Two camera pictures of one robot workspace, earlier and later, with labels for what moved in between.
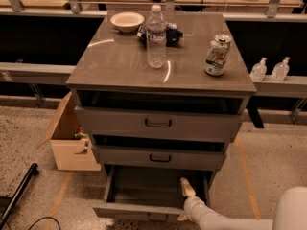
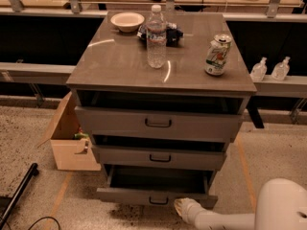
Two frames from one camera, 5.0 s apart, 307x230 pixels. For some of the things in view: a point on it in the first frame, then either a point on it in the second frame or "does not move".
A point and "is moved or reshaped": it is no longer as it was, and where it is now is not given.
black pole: [16, 196] does not move
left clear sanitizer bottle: [259, 70] does not move
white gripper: [193, 204] → [191, 209]
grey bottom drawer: [152, 193] is moved or reshaped
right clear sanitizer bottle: [280, 70] does not move
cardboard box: [71, 154] does not move
